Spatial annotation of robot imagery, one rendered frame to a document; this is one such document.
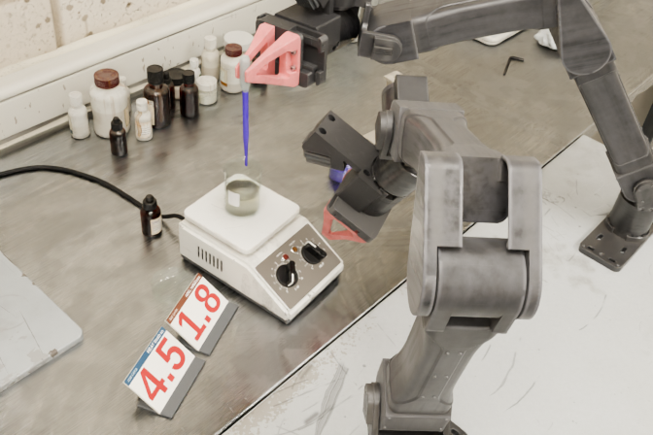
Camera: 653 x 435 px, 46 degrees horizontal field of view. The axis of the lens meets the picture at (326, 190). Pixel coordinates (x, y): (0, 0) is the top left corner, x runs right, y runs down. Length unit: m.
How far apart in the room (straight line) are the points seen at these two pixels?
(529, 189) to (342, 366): 0.48
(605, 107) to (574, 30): 0.15
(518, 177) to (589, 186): 0.80
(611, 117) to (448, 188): 0.59
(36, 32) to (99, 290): 0.47
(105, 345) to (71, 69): 0.52
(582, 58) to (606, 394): 0.43
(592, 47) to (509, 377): 0.44
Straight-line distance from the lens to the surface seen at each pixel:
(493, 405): 1.02
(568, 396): 1.06
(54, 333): 1.04
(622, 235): 1.29
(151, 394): 0.96
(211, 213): 1.06
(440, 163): 0.58
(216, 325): 1.04
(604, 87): 1.11
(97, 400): 0.98
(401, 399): 0.77
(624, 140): 1.18
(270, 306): 1.03
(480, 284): 0.58
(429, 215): 0.58
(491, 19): 1.03
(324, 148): 0.89
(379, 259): 1.14
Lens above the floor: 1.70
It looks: 40 degrees down
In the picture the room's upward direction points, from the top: 7 degrees clockwise
